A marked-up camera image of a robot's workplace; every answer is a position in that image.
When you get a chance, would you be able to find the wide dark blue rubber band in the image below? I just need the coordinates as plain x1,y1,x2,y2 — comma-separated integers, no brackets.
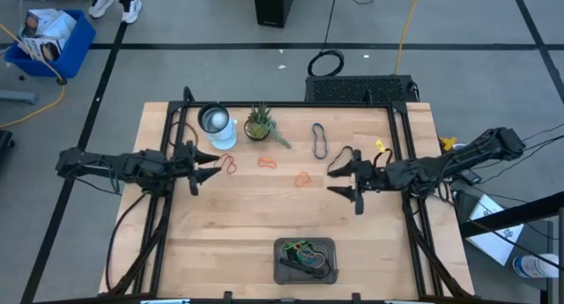
311,122,329,160

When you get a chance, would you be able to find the black tower case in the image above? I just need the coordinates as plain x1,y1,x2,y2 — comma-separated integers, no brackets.
252,0,299,29

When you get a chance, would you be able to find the person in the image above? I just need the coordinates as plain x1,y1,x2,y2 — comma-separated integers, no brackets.
86,0,144,25

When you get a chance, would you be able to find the white tumbler with dark rim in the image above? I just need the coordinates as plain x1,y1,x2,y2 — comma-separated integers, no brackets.
197,101,239,152

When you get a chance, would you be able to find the black power adapter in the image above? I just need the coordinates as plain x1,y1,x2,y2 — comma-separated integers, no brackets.
457,169,482,186

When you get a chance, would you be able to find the white paper bag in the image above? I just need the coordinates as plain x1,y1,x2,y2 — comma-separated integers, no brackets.
39,11,78,48

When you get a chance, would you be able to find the yellow hanging cable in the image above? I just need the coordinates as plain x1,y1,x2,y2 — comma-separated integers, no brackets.
393,0,424,76

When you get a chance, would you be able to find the white printed paper box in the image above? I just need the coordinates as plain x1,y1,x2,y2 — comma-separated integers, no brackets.
465,193,525,267

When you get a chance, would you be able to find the grey plastic bin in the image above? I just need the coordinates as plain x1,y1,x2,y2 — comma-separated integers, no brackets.
272,236,339,285

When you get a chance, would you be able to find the thin red rubber band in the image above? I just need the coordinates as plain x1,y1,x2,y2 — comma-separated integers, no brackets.
214,152,238,175

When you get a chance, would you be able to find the black perforated computer case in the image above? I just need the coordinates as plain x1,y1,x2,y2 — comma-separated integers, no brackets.
304,74,420,104

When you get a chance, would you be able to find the black metal beam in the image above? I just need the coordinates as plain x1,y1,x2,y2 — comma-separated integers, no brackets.
457,191,564,239

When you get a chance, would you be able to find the white printed cardboard box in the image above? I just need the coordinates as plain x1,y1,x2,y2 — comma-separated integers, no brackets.
20,7,58,39
19,36,63,63

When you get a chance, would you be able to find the green rubber band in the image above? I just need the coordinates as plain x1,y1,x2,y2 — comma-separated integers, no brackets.
282,240,309,253

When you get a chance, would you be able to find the yellow floor cable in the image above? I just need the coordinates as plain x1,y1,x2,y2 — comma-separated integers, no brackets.
0,21,67,130

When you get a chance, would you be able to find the coiled black floor cable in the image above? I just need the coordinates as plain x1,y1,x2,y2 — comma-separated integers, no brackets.
307,0,345,78

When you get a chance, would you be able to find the wide black rubber band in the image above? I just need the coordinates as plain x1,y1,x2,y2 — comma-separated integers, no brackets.
278,256,326,278

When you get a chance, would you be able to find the thin black rubber band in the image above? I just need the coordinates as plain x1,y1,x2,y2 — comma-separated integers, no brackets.
328,145,354,173

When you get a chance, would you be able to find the grey metal desk foot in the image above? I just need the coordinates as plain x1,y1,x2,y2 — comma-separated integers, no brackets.
0,90,37,105

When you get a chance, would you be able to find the blue plastic crate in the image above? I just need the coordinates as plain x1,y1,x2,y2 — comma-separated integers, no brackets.
3,8,97,79

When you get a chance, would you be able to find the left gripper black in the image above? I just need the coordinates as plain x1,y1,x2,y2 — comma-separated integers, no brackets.
174,140,223,197

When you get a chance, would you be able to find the black metal table frame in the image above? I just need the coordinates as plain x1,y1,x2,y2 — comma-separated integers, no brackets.
99,86,475,304

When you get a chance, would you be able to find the white plastic bottle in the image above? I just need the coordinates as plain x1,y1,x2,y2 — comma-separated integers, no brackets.
512,252,560,279

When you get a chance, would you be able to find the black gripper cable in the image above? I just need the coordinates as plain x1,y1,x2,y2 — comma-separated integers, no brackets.
169,121,199,149
372,147,394,168

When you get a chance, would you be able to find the black base cable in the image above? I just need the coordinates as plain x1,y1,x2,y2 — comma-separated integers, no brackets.
104,191,149,293

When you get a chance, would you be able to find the potted succulent plant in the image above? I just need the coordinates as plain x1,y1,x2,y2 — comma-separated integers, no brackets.
243,101,293,150

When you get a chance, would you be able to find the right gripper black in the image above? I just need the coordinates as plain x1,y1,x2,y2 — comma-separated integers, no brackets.
326,148,391,216

